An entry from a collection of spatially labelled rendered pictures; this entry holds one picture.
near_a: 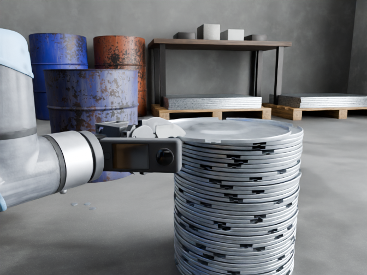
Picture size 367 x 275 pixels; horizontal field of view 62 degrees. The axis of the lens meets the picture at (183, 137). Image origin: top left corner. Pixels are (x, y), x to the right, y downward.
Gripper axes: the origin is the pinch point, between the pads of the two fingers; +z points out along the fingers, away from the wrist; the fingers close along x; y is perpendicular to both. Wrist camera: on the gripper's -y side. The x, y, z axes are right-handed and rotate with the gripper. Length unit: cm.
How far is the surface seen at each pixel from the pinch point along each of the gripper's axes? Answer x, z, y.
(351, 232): 34, 53, -21
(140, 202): 34, 29, 44
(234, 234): 19.8, 7.0, -7.2
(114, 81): -9, 40, 69
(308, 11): -101, 420, 114
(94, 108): 2, 32, 72
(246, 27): -77, 349, 172
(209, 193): 12.0, 5.3, -2.4
